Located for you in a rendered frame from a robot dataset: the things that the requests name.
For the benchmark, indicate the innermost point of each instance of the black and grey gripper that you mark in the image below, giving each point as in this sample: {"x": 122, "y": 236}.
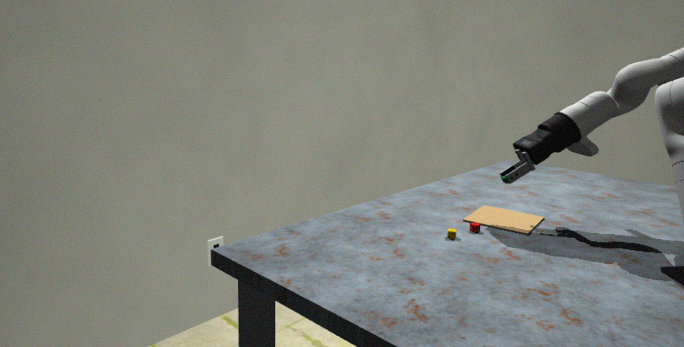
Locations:
{"x": 566, "y": 129}

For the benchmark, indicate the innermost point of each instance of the tan flat mat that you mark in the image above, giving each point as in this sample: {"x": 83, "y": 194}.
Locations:
{"x": 507, "y": 220}

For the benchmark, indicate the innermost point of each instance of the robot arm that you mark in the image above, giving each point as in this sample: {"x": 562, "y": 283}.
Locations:
{"x": 631, "y": 87}

